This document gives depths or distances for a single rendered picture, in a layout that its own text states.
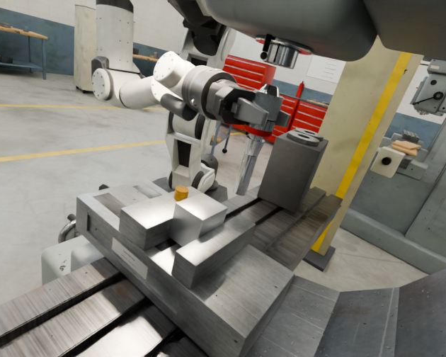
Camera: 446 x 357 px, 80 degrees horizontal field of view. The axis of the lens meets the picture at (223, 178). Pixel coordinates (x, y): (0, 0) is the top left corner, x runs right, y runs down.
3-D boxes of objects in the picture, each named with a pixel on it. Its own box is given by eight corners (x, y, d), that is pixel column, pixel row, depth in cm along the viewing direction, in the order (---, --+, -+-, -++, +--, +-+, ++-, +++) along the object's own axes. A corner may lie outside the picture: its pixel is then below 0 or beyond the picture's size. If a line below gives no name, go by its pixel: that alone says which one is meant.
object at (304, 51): (243, 35, 37) (245, 29, 36) (270, 48, 43) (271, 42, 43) (300, 47, 33) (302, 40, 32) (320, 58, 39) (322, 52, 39)
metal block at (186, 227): (168, 236, 40) (175, 202, 37) (195, 223, 44) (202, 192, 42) (194, 256, 37) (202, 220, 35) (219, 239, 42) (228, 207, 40)
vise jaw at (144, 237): (117, 230, 39) (119, 207, 37) (186, 203, 51) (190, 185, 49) (143, 252, 36) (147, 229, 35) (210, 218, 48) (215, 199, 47)
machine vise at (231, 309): (74, 229, 47) (76, 173, 43) (142, 205, 59) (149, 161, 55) (230, 378, 31) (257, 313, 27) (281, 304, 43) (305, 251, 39)
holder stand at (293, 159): (255, 196, 78) (277, 131, 70) (276, 177, 97) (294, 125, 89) (294, 213, 74) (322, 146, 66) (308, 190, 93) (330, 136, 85)
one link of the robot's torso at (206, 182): (181, 176, 155) (185, 156, 149) (212, 188, 151) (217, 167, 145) (163, 188, 136) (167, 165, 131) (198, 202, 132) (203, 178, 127)
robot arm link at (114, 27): (84, 96, 73) (81, 3, 66) (127, 99, 83) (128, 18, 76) (105, 102, 66) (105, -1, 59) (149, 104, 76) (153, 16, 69)
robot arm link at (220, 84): (228, 73, 38) (184, 60, 46) (213, 137, 42) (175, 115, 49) (281, 86, 46) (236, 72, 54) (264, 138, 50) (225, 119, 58)
